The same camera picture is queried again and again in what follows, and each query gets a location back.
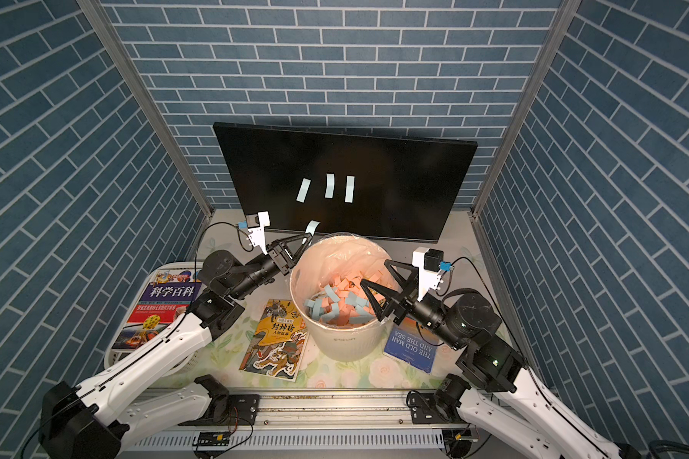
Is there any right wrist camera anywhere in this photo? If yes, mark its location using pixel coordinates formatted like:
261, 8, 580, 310
411, 247, 452, 301

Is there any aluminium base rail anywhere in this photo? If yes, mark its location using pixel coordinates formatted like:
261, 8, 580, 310
120, 386, 529, 454

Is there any aluminium corner post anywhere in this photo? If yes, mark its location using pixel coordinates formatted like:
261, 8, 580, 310
77, 0, 214, 220
472, 0, 581, 219

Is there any aluminium corner post left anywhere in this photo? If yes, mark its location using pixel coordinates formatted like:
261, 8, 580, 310
77, 0, 214, 220

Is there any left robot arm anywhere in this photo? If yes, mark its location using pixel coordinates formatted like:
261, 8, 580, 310
37, 233, 313, 458

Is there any blue old man sea book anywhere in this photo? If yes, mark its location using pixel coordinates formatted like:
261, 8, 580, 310
384, 325, 437, 373

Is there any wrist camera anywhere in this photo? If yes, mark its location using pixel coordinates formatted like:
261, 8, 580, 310
239, 212, 270, 254
411, 247, 452, 301

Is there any aluminium corner post right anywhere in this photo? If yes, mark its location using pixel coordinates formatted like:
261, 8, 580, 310
472, 0, 581, 219

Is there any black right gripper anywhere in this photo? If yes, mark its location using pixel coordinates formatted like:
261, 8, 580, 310
366, 261, 465, 351

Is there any white sticky note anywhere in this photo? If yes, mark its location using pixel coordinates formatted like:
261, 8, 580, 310
305, 220, 320, 235
344, 176, 355, 204
296, 178, 311, 203
325, 173, 336, 199

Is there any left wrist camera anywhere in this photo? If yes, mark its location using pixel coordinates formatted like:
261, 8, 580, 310
239, 212, 270, 254

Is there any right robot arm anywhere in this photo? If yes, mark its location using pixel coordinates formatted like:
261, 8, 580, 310
361, 250, 641, 458

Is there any black computer monitor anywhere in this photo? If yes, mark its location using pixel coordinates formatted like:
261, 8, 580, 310
213, 122, 478, 242

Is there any white waste bin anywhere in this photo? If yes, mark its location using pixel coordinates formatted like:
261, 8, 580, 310
289, 233, 397, 361

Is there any science encyclopedia book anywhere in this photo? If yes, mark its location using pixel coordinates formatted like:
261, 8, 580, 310
110, 268, 205, 352

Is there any pile of discarded sticky notes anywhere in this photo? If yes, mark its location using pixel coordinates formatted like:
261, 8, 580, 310
304, 272, 376, 329

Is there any yellow comic book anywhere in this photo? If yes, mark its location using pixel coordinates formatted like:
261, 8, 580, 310
239, 299, 308, 382

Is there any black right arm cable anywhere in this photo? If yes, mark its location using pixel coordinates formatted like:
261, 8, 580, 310
415, 256, 615, 459

